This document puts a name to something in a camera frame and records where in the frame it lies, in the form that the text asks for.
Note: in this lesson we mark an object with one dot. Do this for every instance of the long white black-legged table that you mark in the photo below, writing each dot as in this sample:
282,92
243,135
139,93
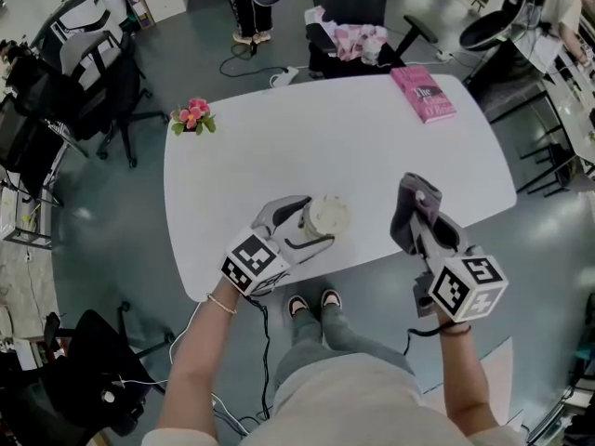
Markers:
572,105

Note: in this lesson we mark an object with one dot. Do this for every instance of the person's grey jeans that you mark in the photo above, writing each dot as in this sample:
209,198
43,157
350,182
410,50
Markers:
344,342

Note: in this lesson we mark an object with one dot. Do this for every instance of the pink potted flowers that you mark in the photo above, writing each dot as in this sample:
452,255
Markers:
193,116

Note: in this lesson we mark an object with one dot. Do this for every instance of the beige rug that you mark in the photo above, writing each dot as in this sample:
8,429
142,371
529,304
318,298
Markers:
499,374

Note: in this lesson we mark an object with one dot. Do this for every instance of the person's right forearm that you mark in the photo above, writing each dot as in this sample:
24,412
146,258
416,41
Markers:
465,379

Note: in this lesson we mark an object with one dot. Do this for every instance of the grey cloth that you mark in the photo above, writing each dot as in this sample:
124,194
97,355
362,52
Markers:
413,198

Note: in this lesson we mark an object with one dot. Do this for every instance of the white power strip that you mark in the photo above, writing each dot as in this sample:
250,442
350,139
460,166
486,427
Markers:
284,76
444,56

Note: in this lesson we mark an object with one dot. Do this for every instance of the person's shoe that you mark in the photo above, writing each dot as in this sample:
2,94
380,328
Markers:
331,299
297,305

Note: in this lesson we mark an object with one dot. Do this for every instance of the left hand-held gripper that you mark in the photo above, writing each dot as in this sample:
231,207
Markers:
253,260

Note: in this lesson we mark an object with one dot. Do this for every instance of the office chair with white jacket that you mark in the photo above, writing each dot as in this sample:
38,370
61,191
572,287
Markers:
102,63

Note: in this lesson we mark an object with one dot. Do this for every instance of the black mesh armless chair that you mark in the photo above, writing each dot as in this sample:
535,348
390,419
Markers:
28,133

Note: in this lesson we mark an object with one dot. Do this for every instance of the pink book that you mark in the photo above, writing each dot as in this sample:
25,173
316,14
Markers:
423,93

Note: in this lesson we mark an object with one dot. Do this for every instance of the person's beige shirt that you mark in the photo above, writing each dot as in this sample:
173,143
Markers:
353,407

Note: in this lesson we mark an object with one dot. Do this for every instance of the person's left shoe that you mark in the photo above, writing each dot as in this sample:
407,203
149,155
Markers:
297,305

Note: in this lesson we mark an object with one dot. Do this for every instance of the pink patterned blanket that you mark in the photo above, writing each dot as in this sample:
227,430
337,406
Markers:
353,37

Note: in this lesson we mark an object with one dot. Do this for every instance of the person's right shoe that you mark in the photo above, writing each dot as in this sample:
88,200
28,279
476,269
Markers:
331,299

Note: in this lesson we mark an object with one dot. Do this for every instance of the white lidded cup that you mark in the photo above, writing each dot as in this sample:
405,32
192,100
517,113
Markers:
327,216

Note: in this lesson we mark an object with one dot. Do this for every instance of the person's left forearm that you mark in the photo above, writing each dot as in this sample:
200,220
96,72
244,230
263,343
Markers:
195,370

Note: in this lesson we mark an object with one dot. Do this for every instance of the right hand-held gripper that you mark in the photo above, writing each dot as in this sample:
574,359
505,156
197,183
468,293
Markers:
465,291

